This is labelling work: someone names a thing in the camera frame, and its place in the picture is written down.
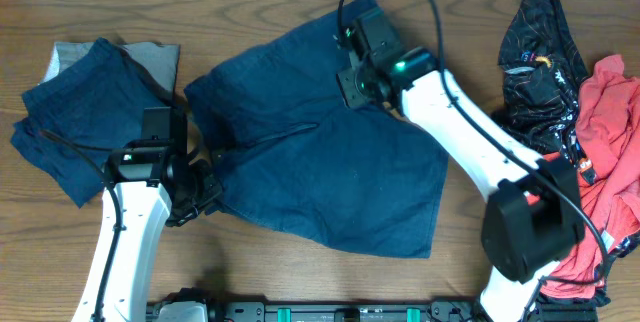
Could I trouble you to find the folded navy blue shorts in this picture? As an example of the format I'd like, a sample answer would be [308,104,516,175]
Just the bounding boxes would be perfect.
[11,38,166,207]

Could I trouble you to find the orange red t-shirt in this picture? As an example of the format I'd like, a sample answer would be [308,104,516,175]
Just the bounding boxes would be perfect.
[524,54,640,301]

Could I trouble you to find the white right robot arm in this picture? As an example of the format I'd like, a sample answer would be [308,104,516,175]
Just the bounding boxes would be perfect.
[338,48,585,321]

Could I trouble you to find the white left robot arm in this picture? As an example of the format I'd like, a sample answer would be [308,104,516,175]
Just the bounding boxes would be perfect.
[72,147,222,322]

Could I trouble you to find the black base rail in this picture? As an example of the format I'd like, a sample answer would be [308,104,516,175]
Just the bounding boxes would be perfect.
[147,289,601,322]

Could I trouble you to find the black patterned garment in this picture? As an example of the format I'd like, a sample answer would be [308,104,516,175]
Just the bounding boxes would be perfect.
[492,0,640,308]

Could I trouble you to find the navy blue shorts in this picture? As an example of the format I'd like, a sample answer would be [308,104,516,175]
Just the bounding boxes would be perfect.
[11,38,166,207]
[184,13,448,258]

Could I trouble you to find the folded grey garment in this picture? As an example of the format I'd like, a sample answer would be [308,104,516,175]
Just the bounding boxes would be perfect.
[41,42,180,95]

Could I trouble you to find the white garment care label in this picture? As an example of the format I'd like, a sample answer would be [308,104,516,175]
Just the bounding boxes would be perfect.
[601,229,615,251]

